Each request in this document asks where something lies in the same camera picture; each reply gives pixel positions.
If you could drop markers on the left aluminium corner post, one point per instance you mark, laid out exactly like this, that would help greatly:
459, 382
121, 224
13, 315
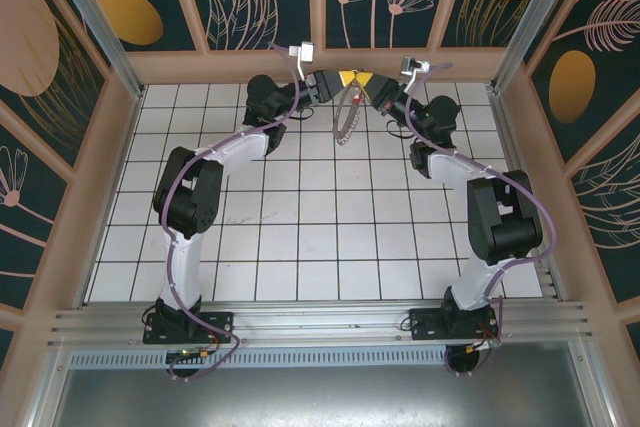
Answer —
100, 32

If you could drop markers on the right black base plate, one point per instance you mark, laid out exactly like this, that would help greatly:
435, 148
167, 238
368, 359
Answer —
425, 324

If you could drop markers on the right aluminium corner post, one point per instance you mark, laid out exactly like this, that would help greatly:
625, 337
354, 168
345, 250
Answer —
530, 22

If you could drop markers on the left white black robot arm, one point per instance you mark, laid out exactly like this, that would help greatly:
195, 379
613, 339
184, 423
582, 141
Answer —
182, 272

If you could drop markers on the left small circuit board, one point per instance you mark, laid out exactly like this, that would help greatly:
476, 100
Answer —
192, 354

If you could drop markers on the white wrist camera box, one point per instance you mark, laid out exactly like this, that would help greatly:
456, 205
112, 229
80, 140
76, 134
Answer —
306, 51
412, 64

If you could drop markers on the small circuit board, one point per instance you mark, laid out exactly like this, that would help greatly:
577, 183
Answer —
482, 345
192, 354

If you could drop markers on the grey sheet metal panel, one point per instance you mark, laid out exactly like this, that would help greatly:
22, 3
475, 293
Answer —
320, 397

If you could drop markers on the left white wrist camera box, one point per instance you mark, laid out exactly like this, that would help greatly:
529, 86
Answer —
306, 51

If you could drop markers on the right small circuit board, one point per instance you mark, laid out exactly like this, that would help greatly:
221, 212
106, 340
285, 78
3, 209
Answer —
482, 345

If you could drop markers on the aluminium side rail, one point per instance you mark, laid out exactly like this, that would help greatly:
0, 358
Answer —
507, 137

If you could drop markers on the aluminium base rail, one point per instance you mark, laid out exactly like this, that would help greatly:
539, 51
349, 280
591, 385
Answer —
320, 322

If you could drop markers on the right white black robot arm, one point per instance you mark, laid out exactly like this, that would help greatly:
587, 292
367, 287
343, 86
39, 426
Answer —
475, 287

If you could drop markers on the aluminium corner post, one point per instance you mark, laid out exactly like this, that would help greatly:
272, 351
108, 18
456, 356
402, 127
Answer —
530, 22
100, 32

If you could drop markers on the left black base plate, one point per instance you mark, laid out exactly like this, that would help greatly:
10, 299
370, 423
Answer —
220, 322

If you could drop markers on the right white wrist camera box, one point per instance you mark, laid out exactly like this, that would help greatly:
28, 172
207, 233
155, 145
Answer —
412, 64

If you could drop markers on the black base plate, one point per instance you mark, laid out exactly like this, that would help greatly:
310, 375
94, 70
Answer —
220, 322
425, 324

